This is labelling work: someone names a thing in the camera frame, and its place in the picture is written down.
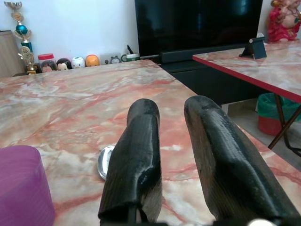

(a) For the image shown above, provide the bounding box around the gold and teal trophy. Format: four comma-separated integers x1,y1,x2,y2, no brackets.
4,0,36,75

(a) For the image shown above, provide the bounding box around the purple plastic cup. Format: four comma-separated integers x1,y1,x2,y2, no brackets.
0,145,56,226

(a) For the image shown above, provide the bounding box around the black flat screen television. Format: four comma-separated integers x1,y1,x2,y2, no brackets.
135,0,263,57

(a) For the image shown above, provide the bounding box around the light wooden board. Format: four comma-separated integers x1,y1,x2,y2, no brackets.
0,30,25,78

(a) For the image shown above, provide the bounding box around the white round doll head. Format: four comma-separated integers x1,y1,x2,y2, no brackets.
71,56,86,69

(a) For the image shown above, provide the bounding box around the black television cabinet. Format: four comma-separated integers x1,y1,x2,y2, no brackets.
161,61,268,107

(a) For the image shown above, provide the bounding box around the red and pink idol statue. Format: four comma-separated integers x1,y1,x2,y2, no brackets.
267,0,301,43

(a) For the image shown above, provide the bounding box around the black cable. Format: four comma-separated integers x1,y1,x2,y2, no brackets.
283,122,301,158

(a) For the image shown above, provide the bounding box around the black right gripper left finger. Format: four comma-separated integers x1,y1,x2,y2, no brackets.
98,98,163,223

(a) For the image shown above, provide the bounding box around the black soundbar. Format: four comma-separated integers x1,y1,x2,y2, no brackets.
159,43,248,64

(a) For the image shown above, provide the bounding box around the marble folding table red edge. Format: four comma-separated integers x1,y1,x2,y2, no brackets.
192,39,301,151

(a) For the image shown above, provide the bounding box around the orange round doll head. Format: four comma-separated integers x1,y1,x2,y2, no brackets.
85,54,101,68

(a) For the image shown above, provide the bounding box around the black phone stand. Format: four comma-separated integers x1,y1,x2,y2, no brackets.
238,36,268,60

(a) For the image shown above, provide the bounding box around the red bin with green bag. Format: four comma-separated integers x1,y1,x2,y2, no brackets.
256,92,301,137

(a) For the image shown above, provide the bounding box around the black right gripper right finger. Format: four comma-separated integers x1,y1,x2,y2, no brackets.
183,95,301,221

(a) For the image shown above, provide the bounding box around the silver metal spoon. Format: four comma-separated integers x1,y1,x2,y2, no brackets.
96,145,116,181

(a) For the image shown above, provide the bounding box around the clear jar with red lid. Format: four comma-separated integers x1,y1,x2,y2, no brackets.
37,53,57,73

